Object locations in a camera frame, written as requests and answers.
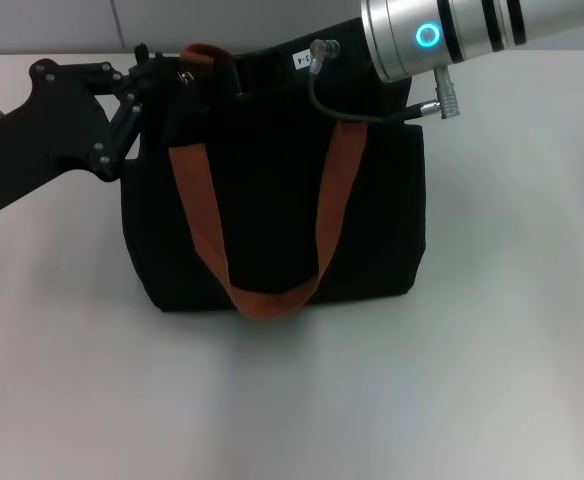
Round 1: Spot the black bag with brown handles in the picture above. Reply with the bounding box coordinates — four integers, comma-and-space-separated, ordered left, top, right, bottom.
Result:
119, 42, 428, 321

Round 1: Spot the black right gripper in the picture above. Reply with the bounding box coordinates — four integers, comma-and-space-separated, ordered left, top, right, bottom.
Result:
231, 17, 391, 99

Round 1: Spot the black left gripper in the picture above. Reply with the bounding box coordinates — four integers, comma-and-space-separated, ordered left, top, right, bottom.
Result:
0, 43, 186, 221

